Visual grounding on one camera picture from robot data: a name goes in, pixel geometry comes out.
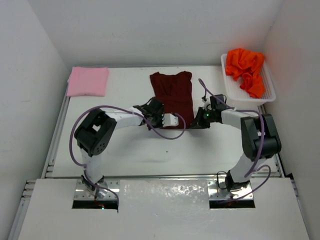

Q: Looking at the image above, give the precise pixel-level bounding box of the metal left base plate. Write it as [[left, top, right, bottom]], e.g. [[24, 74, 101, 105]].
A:
[[73, 180, 117, 201]]

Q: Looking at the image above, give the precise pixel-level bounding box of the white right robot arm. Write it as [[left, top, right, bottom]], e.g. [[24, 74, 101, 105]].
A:
[[190, 107, 282, 192]]

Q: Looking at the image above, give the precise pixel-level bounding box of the pink t-shirt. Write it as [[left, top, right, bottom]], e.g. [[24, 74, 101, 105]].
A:
[[66, 66, 109, 97]]

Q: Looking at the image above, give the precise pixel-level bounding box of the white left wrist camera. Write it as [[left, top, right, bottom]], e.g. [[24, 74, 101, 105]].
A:
[[162, 113, 179, 128]]

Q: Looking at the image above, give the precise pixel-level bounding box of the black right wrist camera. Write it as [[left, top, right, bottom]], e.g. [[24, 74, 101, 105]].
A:
[[201, 94, 227, 111]]

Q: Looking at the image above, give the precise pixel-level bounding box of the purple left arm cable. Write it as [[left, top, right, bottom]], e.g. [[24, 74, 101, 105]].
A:
[[69, 104, 187, 203]]

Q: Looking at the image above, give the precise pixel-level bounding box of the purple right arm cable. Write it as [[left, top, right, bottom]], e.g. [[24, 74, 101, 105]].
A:
[[198, 78, 272, 203]]

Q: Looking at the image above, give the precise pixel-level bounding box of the orange t-shirt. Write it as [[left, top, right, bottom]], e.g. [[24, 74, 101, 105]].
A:
[[225, 48, 266, 99]]

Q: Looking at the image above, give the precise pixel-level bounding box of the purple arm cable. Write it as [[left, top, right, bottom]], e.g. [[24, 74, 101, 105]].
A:
[[69, 104, 187, 203], [198, 78, 272, 203]]

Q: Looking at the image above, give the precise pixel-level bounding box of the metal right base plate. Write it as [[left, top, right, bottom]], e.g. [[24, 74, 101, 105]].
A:
[[207, 177, 252, 201]]

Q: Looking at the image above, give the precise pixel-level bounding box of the black base cable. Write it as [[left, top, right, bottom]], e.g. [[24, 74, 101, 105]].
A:
[[216, 170, 229, 191]]

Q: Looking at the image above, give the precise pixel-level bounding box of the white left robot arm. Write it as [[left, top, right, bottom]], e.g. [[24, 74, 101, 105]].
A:
[[69, 97, 165, 191]]

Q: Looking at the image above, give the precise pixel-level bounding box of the dark red t-shirt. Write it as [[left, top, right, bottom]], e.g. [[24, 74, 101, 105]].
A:
[[149, 71, 194, 129]]

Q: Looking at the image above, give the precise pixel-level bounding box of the white plastic basket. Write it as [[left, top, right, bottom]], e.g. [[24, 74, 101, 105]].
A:
[[221, 48, 276, 105]]

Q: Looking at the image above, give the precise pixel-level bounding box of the metal base plate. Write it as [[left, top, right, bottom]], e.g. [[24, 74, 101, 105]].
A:
[[207, 177, 252, 201], [73, 180, 117, 201]]

